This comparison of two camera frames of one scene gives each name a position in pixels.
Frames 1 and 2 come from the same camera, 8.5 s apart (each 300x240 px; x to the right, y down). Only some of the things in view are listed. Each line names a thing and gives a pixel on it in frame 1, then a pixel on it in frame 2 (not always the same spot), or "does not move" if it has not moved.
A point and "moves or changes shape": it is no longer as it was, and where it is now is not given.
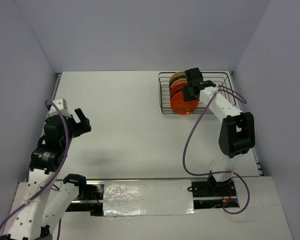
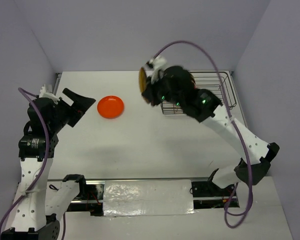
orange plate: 180,106 moves or changes shape
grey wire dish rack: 222,80 does not move
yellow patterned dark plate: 174,93 moves or changes shape
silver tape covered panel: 150,197 does not move
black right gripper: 187,96 -> 150,93
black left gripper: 81,127 -> 81,103
